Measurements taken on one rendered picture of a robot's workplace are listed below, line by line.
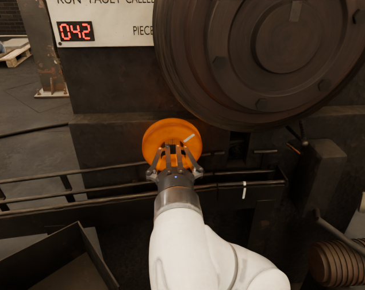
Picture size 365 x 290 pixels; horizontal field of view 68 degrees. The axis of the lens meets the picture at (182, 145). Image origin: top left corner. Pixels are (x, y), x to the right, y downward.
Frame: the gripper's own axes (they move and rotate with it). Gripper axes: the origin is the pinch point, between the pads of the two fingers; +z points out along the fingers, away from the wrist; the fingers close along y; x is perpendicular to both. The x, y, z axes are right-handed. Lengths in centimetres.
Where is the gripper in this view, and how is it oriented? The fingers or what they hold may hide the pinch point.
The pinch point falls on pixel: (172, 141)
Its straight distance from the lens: 69.7
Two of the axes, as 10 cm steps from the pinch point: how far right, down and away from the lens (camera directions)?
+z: -0.8, -5.8, 8.1
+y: 10.0, -0.5, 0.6
